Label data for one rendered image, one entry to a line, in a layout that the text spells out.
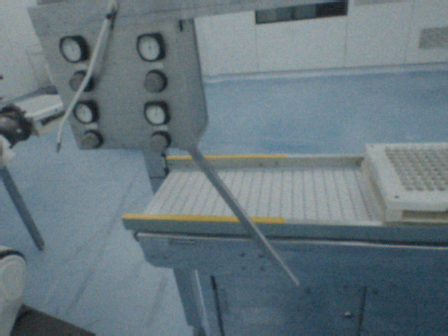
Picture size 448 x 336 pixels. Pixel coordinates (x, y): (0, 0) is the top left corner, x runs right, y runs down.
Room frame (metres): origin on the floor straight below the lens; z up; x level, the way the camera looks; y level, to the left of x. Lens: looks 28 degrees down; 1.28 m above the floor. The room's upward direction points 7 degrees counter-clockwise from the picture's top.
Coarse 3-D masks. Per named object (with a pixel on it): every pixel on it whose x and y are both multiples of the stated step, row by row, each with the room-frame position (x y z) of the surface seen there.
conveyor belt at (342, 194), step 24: (168, 192) 0.69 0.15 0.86; (192, 192) 0.67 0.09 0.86; (216, 192) 0.66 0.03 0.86; (240, 192) 0.64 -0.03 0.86; (264, 192) 0.63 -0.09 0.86; (288, 192) 0.62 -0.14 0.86; (312, 192) 0.61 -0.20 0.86; (336, 192) 0.59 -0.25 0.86; (360, 192) 0.58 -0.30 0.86; (264, 216) 0.54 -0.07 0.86; (288, 216) 0.53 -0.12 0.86; (312, 216) 0.52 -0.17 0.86; (336, 216) 0.51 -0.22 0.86; (360, 216) 0.50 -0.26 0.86
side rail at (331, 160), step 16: (176, 160) 0.80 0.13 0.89; (192, 160) 0.79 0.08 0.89; (208, 160) 0.78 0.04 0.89; (224, 160) 0.77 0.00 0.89; (240, 160) 0.76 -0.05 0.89; (256, 160) 0.75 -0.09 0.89; (272, 160) 0.74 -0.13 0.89; (288, 160) 0.73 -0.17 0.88; (304, 160) 0.72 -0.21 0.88; (320, 160) 0.71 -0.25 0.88; (336, 160) 0.70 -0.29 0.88; (352, 160) 0.69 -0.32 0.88
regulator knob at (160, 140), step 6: (156, 126) 0.48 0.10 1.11; (162, 126) 0.48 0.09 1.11; (156, 132) 0.48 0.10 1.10; (162, 132) 0.48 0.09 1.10; (156, 138) 0.46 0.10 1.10; (162, 138) 0.47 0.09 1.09; (168, 138) 0.48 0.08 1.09; (150, 144) 0.46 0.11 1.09; (156, 144) 0.46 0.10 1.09; (162, 144) 0.46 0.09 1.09; (168, 144) 0.48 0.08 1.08; (156, 150) 0.46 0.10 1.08
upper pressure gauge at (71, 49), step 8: (64, 40) 0.50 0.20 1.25; (72, 40) 0.49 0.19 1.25; (80, 40) 0.50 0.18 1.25; (64, 48) 0.50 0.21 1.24; (72, 48) 0.50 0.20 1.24; (80, 48) 0.49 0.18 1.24; (64, 56) 0.50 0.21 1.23; (72, 56) 0.50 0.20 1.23; (80, 56) 0.49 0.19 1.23; (88, 56) 0.50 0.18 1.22
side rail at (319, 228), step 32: (128, 224) 0.55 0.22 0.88; (160, 224) 0.53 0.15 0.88; (192, 224) 0.51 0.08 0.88; (224, 224) 0.49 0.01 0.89; (256, 224) 0.48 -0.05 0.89; (288, 224) 0.46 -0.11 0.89; (320, 224) 0.45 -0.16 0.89; (352, 224) 0.44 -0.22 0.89; (384, 224) 0.43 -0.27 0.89; (416, 224) 0.42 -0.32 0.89
